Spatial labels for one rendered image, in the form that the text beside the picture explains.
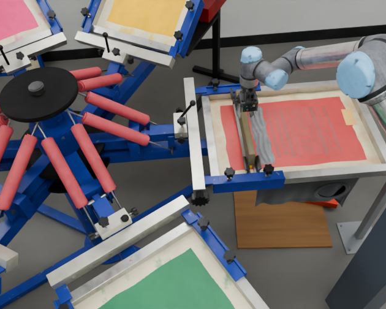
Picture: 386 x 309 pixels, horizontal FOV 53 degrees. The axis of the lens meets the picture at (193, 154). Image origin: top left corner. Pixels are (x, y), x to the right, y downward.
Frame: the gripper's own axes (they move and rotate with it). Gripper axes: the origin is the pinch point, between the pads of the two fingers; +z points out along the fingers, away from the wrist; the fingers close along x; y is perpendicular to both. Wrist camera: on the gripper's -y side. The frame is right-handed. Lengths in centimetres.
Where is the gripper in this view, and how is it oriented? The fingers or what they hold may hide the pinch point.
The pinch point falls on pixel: (245, 114)
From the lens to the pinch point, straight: 175.3
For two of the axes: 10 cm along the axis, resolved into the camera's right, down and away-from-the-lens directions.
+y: 0.7, 7.8, -6.3
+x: 10.0, -0.8, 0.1
